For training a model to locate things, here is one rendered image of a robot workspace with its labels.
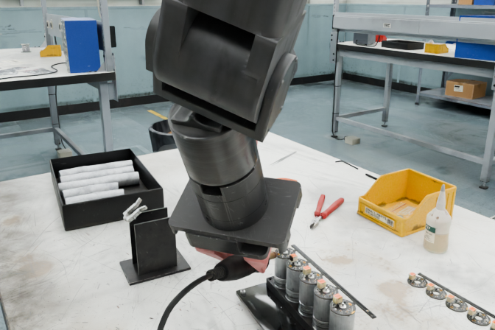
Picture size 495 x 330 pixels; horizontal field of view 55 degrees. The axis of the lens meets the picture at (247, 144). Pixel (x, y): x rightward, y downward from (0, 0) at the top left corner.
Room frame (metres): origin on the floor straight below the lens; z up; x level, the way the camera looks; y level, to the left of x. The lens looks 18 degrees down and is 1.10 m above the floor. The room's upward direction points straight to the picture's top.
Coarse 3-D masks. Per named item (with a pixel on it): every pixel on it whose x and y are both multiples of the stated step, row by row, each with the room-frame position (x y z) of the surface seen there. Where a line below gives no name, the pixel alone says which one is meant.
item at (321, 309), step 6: (318, 300) 0.41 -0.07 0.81; (324, 300) 0.40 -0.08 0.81; (330, 300) 0.40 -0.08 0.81; (318, 306) 0.41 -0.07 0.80; (324, 306) 0.40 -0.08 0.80; (318, 312) 0.41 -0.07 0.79; (324, 312) 0.40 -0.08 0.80; (312, 318) 0.42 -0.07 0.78; (318, 318) 0.40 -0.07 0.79; (324, 318) 0.40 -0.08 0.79; (312, 324) 0.41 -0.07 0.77; (318, 324) 0.40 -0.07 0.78; (324, 324) 0.40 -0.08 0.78
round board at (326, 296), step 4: (328, 284) 0.43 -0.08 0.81; (316, 288) 0.42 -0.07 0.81; (328, 288) 0.42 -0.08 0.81; (336, 288) 0.42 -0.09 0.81; (316, 292) 0.41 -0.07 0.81; (320, 292) 0.41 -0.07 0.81; (332, 292) 0.41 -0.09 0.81; (336, 292) 0.41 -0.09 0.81; (320, 296) 0.41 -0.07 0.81; (324, 296) 0.41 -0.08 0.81; (328, 296) 0.41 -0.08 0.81; (332, 296) 0.41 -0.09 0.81
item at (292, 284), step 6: (294, 264) 0.47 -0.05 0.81; (300, 264) 0.46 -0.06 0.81; (288, 270) 0.46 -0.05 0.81; (288, 276) 0.46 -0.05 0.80; (294, 276) 0.45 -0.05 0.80; (288, 282) 0.46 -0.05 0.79; (294, 282) 0.45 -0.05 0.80; (288, 288) 0.46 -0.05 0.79; (294, 288) 0.45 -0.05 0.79; (288, 294) 0.46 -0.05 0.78; (294, 294) 0.45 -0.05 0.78; (294, 300) 0.45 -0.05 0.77
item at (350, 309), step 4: (344, 300) 0.40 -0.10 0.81; (332, 304) 0.39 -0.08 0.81; (336, 304) 0.39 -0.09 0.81; (348, 304) 0.39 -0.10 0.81; (352, 304) 0.39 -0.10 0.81; (332, 308) 0.39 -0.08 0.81; (336, 308) 0.39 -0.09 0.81; (348, 308) 0.39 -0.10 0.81; (352, 308) 0.39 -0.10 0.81; (336, 312) 0.38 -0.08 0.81; (340, 312) 0.38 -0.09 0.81; (344, 312) 0.38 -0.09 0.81; (348, 312) 0.38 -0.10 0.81; (352, 312) 0.38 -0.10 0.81
